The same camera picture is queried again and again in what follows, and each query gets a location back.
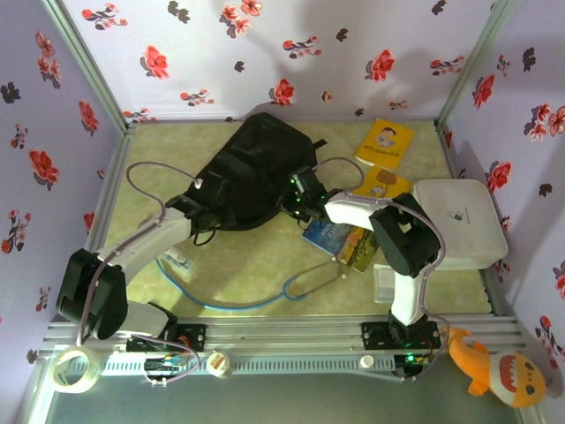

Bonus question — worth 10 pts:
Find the white slotted cable duct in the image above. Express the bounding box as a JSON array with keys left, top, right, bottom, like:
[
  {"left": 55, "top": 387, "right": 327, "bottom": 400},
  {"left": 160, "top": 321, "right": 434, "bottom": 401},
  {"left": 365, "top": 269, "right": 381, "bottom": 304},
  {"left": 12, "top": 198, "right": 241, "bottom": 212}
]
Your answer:
[{"left": 101, "top": 352, "right": 396, "bottom": 376}]

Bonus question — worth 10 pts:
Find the yellow book with tree print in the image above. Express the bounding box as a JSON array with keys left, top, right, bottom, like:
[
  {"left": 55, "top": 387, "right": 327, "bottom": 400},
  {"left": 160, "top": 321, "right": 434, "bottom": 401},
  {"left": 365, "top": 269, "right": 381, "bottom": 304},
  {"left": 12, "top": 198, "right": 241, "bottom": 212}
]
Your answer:
[{"left": 350, "top": 165, "right": 414, "bottom": 200}]

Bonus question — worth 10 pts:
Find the small clear plastic box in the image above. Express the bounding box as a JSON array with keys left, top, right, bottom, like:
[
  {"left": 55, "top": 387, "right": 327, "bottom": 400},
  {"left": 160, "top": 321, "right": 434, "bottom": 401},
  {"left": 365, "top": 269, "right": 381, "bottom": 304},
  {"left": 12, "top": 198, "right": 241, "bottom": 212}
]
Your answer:
[{"left": 373, "top": 262, "right": 398, "bottom": 305}]

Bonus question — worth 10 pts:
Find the long aluminium base rail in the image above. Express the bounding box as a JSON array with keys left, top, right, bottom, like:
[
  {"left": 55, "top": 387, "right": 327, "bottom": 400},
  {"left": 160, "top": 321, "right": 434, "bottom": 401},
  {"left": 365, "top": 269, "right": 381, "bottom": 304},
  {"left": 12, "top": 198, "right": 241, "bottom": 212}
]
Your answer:
[{"left": 37, "top": 314, "right": 529, "bottom": 360}]

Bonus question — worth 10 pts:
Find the yellow book with boy print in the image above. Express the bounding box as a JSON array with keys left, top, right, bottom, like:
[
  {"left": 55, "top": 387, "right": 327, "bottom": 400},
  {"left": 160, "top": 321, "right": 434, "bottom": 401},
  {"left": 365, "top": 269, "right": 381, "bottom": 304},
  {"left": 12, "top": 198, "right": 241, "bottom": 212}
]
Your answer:
[{"left": 354, "top": 117, "right": 416, "bottom": 171}]

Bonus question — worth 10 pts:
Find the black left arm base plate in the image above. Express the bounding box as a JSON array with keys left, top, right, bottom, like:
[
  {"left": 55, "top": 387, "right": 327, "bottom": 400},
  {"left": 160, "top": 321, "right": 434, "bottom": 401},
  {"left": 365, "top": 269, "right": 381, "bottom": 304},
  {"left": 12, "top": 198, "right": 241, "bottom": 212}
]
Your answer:
[{"left": 125, "top": 322, "right": 208, "bottom": 354}]

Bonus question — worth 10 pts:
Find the clear plastic packet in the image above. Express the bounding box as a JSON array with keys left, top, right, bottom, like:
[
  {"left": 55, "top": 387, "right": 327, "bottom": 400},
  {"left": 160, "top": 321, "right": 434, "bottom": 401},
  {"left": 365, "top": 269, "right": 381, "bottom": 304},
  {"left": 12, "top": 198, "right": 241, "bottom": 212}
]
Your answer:
[{"left": 161, "top": 246, "right": 198, "bottom": 279}]

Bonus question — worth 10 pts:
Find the white plastic case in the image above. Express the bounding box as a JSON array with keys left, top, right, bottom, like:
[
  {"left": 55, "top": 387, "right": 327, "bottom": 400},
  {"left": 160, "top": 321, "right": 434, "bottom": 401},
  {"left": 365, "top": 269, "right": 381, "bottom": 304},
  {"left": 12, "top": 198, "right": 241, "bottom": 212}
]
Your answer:
[{"left": 410, "top": 178, "right": 509, "bottom": 271}]

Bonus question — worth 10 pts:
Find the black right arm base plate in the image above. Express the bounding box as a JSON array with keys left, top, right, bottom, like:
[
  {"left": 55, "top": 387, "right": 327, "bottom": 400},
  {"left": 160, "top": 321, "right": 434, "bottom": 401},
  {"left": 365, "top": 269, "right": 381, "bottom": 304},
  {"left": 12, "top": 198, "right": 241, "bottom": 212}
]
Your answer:
[{"left": 360, "top": 321, "right": 442, "bottom": 354}]

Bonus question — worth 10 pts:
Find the black backpack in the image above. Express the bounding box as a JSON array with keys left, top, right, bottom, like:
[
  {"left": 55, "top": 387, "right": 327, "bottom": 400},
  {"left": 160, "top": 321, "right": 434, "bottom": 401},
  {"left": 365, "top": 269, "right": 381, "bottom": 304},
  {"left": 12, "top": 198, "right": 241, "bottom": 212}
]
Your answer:
[{"left": 183, "top": 112, "right": 328, "bottom": 233}]

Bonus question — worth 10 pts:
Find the small control circuit board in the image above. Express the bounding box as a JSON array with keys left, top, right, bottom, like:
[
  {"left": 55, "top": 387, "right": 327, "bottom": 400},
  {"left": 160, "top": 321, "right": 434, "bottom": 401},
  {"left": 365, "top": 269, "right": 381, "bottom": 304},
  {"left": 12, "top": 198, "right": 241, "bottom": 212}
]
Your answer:
[
  {"left": 395, "top": 352, "right": 433, "bottom": 382},
  {"left": 143, "top": 355, "right": 189, "bottom": 388}
]

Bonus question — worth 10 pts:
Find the orange shark plush toy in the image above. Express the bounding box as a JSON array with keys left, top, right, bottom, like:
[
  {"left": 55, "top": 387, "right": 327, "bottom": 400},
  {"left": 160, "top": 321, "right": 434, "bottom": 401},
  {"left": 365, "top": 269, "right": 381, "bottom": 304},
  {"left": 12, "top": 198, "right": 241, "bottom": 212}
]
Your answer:
[{"left": 448, "top": 326, "right": 548, "bottom": 410}]

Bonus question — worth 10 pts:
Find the blue stethoscope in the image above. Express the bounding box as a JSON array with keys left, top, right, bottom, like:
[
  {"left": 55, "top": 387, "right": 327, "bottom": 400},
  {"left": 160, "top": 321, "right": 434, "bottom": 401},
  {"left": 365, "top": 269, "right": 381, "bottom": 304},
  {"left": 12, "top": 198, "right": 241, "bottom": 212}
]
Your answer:
[{"left": 154, "top": 258, "right": 348, "bottom": 310}]

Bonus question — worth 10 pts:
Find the aluminium corner post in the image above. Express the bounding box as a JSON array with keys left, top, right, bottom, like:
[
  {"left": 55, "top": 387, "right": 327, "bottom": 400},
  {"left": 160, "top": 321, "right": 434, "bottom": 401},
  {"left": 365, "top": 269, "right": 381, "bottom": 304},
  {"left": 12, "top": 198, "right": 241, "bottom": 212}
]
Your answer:
[
  {"left": 41, "top": 0, "right": 136, "bottom": 133},
  {"left": 434, "top": 0, "right": 517, "bottom": 129}
]

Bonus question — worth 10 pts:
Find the clear tape roll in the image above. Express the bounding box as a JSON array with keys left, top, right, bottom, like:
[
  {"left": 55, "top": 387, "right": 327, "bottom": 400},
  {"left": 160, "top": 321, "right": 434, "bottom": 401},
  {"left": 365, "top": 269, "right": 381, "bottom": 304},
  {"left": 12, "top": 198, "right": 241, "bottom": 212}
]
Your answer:
[{"left": 51, "top": 345, "right": 102, "bottom": 394}]

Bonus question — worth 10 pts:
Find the thick blue landscape cover book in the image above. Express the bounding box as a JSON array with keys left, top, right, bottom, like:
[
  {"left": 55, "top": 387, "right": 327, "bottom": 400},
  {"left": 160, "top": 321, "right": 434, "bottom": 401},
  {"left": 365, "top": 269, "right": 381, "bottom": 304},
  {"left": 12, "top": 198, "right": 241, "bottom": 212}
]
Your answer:
[{"left": 301, "top": 218, "right": 380, "bottom": 275}]

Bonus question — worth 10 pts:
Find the grey right arm cable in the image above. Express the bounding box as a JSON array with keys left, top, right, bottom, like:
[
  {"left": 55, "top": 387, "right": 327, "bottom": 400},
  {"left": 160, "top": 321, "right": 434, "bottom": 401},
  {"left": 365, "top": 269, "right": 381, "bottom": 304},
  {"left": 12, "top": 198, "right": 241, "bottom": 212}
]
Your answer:
[{"left": 313, "top": 156, "right": 451, "bottom": 383}]

